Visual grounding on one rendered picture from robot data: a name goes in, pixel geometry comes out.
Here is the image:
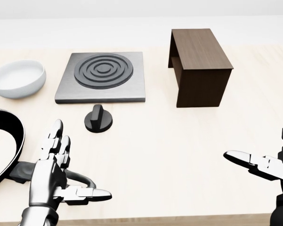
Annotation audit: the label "round black stove knob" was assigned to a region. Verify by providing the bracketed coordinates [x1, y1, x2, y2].
[84, 105, 113, 134]

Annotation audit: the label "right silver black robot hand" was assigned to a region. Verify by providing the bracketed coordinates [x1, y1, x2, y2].
[223, 105, 283, 196]

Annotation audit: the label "black frying pan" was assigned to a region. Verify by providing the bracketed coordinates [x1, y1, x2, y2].
[0, 108, 97, 190]

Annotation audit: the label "white ceramic bowl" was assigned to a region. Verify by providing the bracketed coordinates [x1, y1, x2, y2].
[0, 59, 47, 99]

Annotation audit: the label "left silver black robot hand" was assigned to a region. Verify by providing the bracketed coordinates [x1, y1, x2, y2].
[28, 119, 113, 208]

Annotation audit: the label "dark brown wooden shelf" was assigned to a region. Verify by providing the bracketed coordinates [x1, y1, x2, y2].
[168, 28, 234, 108]

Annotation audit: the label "grey square stove plate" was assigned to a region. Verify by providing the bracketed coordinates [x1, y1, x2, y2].
[55, 52, 146, 105]

